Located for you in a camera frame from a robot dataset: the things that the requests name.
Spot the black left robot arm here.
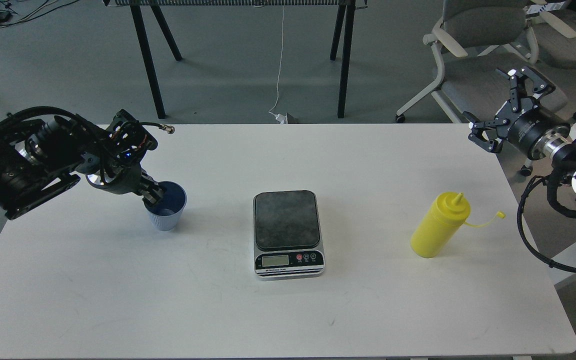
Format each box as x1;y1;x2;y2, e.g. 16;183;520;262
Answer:
0;105;167;220

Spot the digital kitchen scale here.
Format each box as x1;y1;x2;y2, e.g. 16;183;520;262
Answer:
253;189;326;280

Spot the white hanging cable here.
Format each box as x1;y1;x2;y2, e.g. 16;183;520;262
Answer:
268;0;287;118

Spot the white power adapter on floor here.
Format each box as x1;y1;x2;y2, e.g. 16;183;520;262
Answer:
274;112;299;125

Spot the blue ribbed plastic cup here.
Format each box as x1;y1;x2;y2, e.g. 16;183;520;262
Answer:
144;181;188;231

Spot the yellow squeeze bottle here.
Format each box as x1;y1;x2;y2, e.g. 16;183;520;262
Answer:
409;191;506;259

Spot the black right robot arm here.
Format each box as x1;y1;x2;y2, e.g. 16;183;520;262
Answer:
462;66;576;274

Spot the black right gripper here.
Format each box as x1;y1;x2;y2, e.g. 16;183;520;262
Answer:
467;67;571;161

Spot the black-legged background table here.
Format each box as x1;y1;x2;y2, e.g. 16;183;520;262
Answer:
101;0;369;120

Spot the grey office chair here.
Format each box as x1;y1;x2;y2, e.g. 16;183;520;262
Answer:
526;0;576;121
395;0;567;176

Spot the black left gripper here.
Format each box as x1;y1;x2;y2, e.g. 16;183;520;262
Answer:
86;110;166;208

